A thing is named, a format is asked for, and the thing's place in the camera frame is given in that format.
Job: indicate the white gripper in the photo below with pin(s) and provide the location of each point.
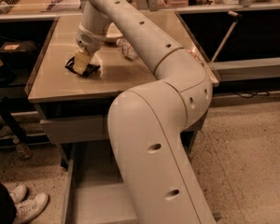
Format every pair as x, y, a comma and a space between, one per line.
90, 42

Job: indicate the black rxbar chocolate wrapper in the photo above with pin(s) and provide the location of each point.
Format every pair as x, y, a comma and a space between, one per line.
90, 69

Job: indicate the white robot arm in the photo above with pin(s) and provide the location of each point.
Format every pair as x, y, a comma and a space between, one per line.
163, 190

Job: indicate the grey drawer cabinet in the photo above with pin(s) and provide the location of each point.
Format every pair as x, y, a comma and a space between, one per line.
84, 78

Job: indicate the closed grey top drawer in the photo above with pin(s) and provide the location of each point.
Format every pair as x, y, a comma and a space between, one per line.
75, 129

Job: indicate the open grey middle drawer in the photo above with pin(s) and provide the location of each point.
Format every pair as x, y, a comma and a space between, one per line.
95, 191

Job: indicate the white paper bowl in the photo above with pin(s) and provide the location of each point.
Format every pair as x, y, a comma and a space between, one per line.
113, 34

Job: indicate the clear plastic water bottle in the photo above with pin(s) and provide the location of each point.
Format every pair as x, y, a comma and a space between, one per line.
127, 49

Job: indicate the black bag with label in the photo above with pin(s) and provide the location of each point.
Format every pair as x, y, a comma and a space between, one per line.
18, 49

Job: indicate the black tripod stand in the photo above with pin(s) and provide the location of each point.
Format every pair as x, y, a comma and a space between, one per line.
13, 125

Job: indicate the white sneaker upper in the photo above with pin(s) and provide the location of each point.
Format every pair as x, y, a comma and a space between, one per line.
18, 193

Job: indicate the white sneaker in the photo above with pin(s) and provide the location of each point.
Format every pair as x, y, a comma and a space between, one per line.
31, 208
18, 193

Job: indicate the white sneaker lower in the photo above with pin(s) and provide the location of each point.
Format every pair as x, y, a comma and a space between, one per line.
31, 208

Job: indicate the dark trouser leg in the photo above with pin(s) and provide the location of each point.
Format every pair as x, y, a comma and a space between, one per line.
7, 206

